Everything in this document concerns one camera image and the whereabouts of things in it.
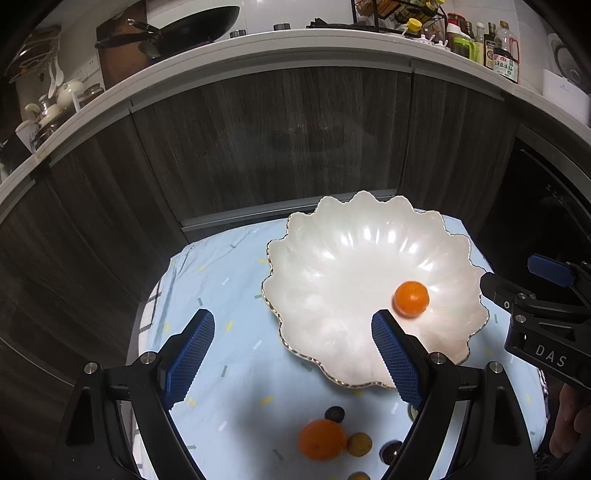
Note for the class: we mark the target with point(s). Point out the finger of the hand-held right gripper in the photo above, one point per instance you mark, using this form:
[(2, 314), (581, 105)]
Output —
[(498, 288), (549, 270)]

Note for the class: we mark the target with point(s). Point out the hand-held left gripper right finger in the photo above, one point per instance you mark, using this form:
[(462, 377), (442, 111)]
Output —
[(397, 360)]

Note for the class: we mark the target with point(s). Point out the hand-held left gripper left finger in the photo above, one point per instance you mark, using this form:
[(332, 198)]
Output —
[(191, 355)]

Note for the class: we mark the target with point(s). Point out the small orange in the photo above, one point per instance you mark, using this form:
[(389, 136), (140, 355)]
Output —
[(411, 299)]

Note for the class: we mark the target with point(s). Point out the dark purple grape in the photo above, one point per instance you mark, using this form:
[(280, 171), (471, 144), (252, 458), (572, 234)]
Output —
[(334, 412), (391, 452)]

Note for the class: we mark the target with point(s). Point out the white scalloped bowl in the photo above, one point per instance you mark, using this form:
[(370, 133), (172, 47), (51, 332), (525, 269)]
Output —
[(341, 300)]

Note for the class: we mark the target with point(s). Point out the yellow-green grape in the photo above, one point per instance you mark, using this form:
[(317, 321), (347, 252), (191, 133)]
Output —
[(359, 444)]

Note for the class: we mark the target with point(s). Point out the large orange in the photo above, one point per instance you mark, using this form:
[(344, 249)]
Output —
[(322, 439)]

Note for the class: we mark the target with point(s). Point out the red oval grape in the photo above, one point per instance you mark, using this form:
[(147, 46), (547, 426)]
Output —
[(358, 475)]

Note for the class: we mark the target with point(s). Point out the person's right hand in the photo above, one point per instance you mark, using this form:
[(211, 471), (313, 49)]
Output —
[(570, 415)]

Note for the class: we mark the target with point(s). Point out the black built-in appliance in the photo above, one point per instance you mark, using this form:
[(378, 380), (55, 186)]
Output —
[(554, 203)]

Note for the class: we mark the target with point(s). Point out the light blue patterned tablecloth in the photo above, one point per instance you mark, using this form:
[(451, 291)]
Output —
[(231, 295)]

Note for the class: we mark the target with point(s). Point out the white box appliance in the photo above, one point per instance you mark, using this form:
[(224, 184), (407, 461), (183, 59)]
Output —
[(565, 94)]

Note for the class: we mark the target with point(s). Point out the green cup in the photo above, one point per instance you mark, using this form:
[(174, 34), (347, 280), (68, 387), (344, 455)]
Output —
[(463, 45)]

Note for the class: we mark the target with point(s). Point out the white printed mug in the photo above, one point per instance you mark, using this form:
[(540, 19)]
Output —
[(27, 136)]

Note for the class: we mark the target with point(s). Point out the yellow-capped bottle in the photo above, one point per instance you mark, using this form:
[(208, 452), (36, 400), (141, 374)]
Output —
[(414, 26)]

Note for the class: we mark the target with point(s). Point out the glass jar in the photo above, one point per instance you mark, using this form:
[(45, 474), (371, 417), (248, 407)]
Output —
[(90, 94)]

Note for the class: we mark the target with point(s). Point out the white ceramic teapot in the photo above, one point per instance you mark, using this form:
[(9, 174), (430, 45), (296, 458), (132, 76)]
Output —
[(69, 94)]

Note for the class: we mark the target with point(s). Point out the brown cutting board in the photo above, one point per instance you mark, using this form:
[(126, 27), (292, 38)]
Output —
[(117, 60)]

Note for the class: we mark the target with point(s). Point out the white spoons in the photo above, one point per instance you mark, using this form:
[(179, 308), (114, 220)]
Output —
[(53, 78)]

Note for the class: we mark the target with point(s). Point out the black frying pan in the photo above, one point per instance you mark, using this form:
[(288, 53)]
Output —
[(138, 39)]

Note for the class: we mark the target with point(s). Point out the black wok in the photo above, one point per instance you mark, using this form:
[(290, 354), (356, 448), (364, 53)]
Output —
[(198, 25)]

